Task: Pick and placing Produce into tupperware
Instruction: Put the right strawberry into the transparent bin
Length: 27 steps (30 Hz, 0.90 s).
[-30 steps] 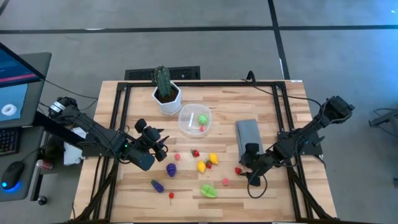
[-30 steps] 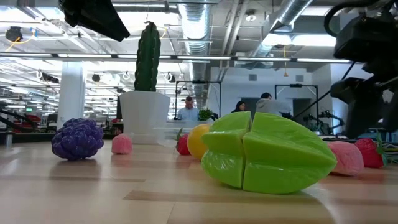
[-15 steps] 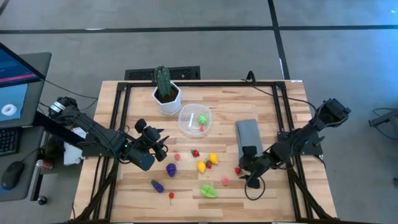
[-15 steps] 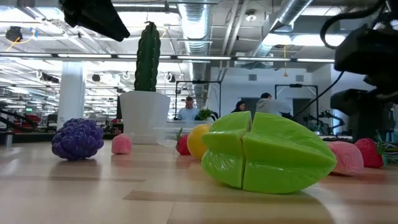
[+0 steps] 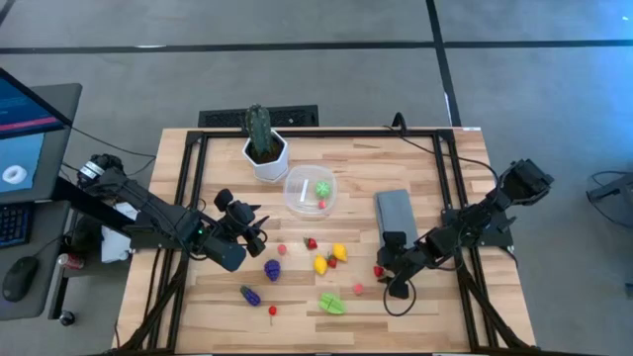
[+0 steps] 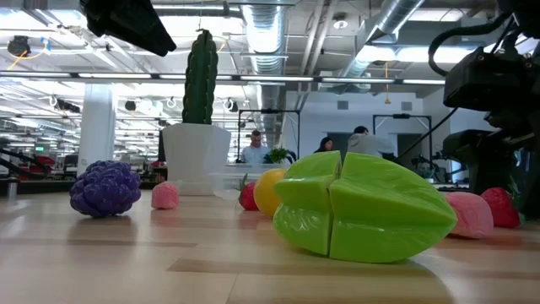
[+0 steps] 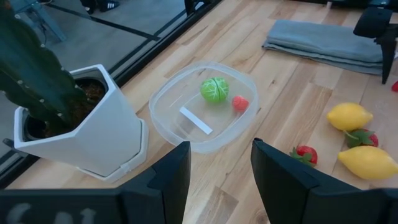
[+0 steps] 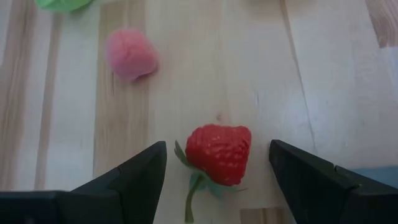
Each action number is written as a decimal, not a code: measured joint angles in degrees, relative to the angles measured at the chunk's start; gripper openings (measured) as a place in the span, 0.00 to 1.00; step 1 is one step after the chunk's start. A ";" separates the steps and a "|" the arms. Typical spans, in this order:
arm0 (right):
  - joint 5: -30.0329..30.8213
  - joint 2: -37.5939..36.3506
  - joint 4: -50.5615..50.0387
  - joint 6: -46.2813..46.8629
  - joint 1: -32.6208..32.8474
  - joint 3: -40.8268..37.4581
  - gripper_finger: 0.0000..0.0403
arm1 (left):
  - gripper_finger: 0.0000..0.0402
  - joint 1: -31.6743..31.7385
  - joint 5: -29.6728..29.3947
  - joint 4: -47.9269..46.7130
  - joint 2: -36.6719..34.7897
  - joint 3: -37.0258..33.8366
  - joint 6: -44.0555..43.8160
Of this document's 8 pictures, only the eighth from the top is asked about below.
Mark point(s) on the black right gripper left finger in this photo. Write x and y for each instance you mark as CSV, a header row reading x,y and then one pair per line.
x,y
130,193

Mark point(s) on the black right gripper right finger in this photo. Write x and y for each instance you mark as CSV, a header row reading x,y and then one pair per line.
x,y
317,193

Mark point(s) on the red toy strawberry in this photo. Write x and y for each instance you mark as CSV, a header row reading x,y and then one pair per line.
x,y
219,152

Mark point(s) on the pink textured toy fruit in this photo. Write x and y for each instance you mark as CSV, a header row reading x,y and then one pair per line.
x,y
130,54

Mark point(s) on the green toy starfruit large piece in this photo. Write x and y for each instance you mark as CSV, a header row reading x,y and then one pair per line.
x,y
62,4

